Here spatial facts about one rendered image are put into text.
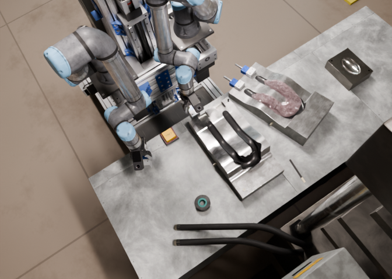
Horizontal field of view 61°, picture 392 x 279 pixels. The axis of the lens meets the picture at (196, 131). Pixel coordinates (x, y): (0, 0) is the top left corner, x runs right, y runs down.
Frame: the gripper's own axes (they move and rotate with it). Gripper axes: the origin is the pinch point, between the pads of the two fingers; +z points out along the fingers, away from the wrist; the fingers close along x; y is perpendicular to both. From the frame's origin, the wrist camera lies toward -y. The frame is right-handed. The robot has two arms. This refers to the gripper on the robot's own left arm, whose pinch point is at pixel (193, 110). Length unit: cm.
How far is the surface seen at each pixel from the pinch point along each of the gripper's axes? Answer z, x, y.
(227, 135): -0.6, -6.3, -23.6
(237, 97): 2.2, -25.1, -7.0
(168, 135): 4.0, 18.7, -3.0
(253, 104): -0.4, -28.6, -16.7
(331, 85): 8, -75, -29
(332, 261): -59, 5, -93
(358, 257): -16, -15, -102
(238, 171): 0.9, 0.0, -42.8
